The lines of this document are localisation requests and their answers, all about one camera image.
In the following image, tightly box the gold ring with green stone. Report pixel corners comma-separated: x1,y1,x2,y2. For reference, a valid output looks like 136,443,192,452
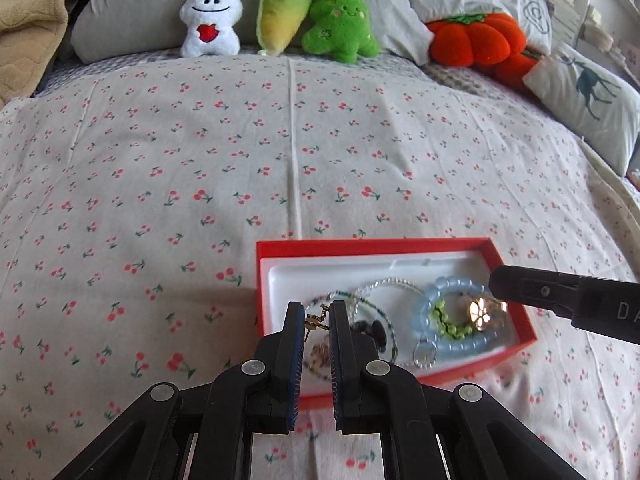
467,296,509,334

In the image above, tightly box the green tree plush toy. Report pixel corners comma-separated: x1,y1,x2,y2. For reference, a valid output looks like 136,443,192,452
301,0,382,65

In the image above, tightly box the yellow green radish plush toy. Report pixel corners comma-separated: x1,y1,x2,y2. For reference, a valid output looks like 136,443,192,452
256,0,314,56

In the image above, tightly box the thin multicolour bead bracelet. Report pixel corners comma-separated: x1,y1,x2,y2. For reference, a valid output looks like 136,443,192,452
304,289,401,381

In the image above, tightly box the small orange pumpkin plush toy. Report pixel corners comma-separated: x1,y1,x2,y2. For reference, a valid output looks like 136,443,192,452
475,49,544,92

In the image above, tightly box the white pearl bead bracelet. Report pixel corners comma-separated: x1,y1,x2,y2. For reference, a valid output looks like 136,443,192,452
350,277,430,321

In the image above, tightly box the beige quilted blanket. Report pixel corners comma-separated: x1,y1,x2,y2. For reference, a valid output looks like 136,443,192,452
0,0,111,111

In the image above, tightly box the deer print pillow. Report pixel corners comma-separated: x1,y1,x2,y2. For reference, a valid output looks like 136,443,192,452
522,42,640,177

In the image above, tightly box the cream quilted bedspread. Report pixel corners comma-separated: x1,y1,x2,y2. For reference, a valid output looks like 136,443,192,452
580,140,640,286

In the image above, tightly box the green bead bracelet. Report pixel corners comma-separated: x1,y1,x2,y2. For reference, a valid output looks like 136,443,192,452
431,297,473,340

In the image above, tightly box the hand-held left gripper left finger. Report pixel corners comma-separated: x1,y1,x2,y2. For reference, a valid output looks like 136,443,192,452
52,301,306,480

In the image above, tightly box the cherry print bed sheet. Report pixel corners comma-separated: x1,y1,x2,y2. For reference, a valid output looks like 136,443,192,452
0,55,640,480

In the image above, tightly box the pale blue bead bracelet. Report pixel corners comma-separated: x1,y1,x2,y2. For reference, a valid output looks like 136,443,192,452
410,275,503,359

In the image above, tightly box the plain grey pillow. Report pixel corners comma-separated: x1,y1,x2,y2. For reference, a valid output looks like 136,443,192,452
71,0,271,64

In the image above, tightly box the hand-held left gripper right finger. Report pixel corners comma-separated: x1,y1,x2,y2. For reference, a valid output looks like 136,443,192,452
330,300,586,480

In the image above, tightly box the gold star earring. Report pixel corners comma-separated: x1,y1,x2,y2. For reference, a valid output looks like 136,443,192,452
306,305,332,332

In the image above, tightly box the silver ring with gold charm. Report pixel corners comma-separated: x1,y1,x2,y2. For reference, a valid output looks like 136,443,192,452
412,337,440,369

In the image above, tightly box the white rabbit plush toy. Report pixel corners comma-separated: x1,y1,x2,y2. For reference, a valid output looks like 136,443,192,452
180,0,246,58

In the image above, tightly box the stack of books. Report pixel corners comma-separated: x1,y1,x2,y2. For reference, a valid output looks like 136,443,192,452
539,0,619,56

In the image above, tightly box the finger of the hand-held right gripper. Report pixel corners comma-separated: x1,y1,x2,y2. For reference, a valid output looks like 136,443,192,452
488,265,584,319

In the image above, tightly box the red cardboard box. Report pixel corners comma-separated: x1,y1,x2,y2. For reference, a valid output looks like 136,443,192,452
256,237,537,410

